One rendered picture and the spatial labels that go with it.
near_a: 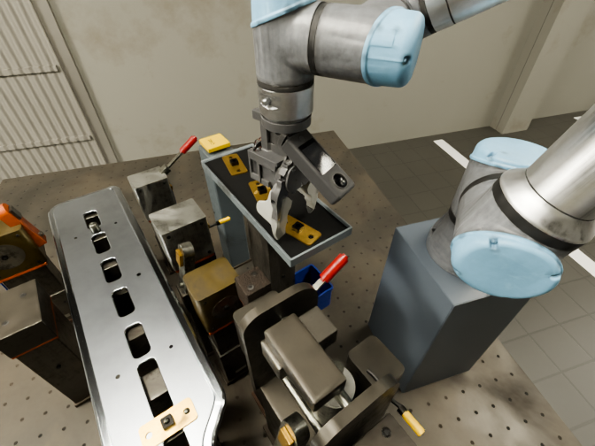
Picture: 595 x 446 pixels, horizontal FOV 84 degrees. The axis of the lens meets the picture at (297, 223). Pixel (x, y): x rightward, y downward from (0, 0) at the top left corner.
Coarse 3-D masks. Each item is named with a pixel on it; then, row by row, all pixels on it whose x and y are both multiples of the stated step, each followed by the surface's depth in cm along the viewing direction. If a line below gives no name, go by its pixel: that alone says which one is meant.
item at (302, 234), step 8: (288, 216) 63; (288, 224) 61; (296, 224) 60; (304, 224) 61; (288, 232) 59; (296, 232) 59; (304, 232) 59; (312, 232) 59; (304, 240) 58; (312, 240) 58
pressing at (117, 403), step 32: (96, 192) 94; (64, 224) 85; (128, 224) 85; (64, 256) 77; (96, 256) 77; (128, 256) 77; (96, 288) 70; (128, 288) 70; (160, 288) 70; (96, 320) 65; (128, 320) 65; (160, 320) 65; (96, 352) 60; (128, 352) 60; (160, 352) 60; (192, 352) 60; (96, 384) 56; (128, 384) 56; (192, 384) 56; (96, 416) 53; (128, 416) 52
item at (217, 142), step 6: (204, 138) 85; (210, 138) 85; (216, 138) 85; (222, 138) 85; (204, 144) 82; (210, 144) 82; (216, 144) 82; (222, 144) 82; (228, 144) 83; (210, 150) 81
